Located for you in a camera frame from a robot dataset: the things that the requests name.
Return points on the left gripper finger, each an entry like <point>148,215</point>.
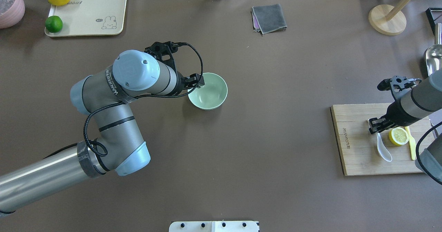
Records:
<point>198,80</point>

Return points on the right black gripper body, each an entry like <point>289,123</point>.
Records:
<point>391,116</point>

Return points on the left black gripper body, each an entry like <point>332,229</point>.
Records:
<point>180,83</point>

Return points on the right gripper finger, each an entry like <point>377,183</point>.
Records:
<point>378,129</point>
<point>375,122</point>

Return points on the mint green bowl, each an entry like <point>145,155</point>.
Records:
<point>212,94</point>

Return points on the white ceramic spoon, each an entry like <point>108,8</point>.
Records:
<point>382,150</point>

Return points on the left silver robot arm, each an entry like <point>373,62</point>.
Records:
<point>111,140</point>

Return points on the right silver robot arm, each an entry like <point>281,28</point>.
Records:
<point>414,100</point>

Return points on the pink bowl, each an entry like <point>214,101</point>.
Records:
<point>12,11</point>

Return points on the yellow lemon slice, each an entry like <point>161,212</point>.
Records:
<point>398,136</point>

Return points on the yellow plastic knife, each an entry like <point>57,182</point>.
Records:
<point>412,143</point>

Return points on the metal scoop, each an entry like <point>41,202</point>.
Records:
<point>433,55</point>

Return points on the wooden cup tree stand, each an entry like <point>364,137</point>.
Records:
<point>387,19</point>

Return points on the cream tray with bear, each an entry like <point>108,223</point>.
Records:
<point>89,18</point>

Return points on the grey folded cloth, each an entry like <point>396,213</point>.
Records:
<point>267,19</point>

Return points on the green lime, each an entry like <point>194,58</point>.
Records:
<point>54,24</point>

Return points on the white pedestal column base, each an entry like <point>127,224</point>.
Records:
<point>214,226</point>

